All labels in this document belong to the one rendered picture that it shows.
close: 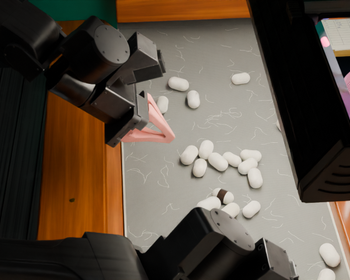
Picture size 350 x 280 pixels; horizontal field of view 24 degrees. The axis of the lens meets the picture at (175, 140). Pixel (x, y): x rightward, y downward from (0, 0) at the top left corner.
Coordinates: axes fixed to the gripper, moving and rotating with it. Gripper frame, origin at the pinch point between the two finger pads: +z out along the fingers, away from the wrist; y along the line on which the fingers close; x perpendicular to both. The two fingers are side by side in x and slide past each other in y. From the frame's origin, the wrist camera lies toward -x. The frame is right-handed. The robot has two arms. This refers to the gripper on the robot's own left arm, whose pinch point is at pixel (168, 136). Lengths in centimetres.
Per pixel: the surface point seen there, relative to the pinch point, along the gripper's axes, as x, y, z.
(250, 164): -3.6, -0.5, 13.3
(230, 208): -1.0, -9.9, 9.8
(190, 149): 1.8, 3.2, 6.3
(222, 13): -7.1, 34.9, 10.2
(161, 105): 4.4, 14.7, 3.6
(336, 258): -9.3, -20.0, 19.8
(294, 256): -4.6, -17.7, 17.1
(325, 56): -31.9, -22.9, -7.8
